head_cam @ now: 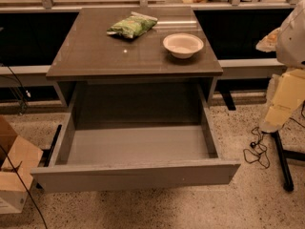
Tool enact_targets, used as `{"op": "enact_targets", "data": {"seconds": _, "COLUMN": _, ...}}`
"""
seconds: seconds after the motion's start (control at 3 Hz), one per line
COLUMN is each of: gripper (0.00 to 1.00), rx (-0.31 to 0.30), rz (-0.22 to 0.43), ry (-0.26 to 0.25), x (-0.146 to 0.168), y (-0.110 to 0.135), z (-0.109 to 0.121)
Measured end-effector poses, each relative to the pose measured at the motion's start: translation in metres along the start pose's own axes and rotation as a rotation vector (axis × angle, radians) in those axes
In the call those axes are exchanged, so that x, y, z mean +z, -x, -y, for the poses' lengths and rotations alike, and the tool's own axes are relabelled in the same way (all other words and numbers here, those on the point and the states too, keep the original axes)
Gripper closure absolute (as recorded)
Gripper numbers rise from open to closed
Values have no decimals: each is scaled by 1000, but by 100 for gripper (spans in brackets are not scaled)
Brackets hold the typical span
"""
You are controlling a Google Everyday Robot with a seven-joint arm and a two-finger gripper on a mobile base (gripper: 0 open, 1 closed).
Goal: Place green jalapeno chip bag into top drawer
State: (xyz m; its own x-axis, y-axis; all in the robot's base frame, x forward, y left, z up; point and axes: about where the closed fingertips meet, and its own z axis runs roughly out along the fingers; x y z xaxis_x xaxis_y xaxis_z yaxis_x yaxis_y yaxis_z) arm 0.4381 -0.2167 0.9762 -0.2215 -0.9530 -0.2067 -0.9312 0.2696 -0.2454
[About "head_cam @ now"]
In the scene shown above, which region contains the black cable left floor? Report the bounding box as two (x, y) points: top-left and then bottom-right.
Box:
(0, 145), (49, 229)

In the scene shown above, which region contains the tangled black cable right floor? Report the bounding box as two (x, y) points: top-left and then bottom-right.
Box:
(243, 126), (271, 170)

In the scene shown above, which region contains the white paper bowl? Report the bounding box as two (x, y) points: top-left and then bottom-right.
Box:
(163, 33), (204, 59)

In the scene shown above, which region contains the grey cabinet with glossy top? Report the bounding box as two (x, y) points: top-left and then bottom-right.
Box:
(47, 7), (223, 99)

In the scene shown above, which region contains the green jalapeno chip bag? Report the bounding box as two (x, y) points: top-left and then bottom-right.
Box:
(107, 11), (158, 39)

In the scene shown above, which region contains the open grey top drawer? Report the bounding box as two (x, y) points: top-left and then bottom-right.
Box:
(31, 83), (240, 193)

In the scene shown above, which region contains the black drawer slide rail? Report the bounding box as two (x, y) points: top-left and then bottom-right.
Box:
(35, 124), (63, 189)

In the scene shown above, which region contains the black metal stand leg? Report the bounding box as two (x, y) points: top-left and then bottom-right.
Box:
(271, 132), (305, 192)

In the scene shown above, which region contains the cardboard box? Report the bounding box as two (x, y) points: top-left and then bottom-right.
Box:
(0, 115), (43, 214)

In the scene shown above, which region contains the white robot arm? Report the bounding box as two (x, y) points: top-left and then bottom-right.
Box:
(256, 0), (305, 133)

